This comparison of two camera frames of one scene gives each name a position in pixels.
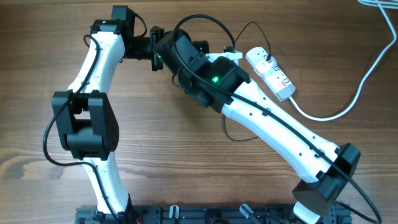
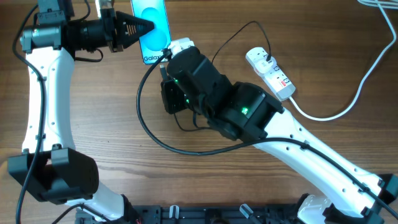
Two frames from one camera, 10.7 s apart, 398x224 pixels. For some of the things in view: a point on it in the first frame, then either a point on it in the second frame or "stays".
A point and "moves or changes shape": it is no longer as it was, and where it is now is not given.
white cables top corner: [388, 4] stays
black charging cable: [268, 59] moves or changes shape
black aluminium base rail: [333, 214] stays
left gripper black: [156, 33] to [120, 20]
